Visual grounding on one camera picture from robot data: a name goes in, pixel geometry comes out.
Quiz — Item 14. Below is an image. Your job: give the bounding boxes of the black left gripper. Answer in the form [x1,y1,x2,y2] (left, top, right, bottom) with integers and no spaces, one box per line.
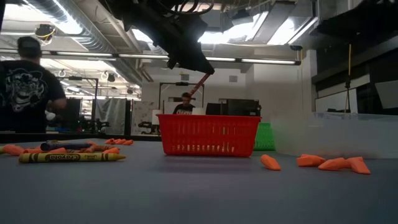
[99,0,215,75]

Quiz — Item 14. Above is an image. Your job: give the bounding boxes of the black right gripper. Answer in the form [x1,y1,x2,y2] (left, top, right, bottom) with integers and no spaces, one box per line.
[317,0,398,40]

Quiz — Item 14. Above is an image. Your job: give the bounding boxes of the red Crayola crayon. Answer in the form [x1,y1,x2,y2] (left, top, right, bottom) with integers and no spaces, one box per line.
[188,72,212,97]

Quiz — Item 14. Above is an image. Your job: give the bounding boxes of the person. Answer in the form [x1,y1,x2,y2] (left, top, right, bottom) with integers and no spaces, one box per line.
[0,35,68,134]
[172,91,197,115]

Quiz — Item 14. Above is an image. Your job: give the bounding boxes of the black monitor block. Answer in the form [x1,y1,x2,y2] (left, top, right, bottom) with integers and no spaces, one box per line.
[205,98,262,123]

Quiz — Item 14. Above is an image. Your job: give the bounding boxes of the long LED light bar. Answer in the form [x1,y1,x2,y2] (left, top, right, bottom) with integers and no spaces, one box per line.
[0,49,302,66]

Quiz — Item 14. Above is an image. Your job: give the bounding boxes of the red slotted plastic basket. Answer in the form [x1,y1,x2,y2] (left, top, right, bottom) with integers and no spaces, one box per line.
[157,113,262,158]

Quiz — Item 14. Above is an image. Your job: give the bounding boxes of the grey hanging cloth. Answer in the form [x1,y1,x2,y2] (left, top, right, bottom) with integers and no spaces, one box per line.
[96,98,127,136]

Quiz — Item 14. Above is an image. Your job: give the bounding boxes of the green slotted plastic basket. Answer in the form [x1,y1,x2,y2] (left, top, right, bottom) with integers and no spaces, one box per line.
[254,122,276,152]

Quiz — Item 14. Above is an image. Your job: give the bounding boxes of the clear plastic container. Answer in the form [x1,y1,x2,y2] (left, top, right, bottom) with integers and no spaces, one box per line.
[270,111,398,160]

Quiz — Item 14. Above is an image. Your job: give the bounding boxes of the round black ceiling device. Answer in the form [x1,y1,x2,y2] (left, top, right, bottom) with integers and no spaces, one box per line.
[34,24,57,42]

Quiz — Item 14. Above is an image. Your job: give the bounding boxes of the yellow Crayola crayon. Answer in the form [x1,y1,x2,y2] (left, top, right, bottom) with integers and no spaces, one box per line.
[17,152,127,164]

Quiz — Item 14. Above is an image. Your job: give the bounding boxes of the black gantry frame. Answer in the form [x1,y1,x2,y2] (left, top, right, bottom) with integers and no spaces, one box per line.
[62,76,100,125]
[158,82,205,110]

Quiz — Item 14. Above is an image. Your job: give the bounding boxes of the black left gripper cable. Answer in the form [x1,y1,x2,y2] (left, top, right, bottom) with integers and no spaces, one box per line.
[155,0,215,16]

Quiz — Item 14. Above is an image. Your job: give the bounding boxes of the yellow hanging cable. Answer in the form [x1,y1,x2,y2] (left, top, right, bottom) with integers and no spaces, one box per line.
[343,43,353,113]

